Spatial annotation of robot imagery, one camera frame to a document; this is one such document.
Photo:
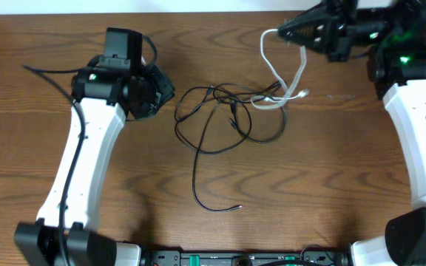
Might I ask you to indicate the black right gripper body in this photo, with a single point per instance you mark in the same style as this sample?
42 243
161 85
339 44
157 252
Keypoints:
372 28

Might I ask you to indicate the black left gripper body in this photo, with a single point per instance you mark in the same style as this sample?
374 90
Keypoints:
155 91

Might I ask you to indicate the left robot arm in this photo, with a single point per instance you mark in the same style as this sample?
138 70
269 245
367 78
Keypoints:
113 87

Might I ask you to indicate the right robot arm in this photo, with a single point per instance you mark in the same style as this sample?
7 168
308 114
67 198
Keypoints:
396 40

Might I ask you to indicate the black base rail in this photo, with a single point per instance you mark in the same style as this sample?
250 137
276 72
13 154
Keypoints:
309 255

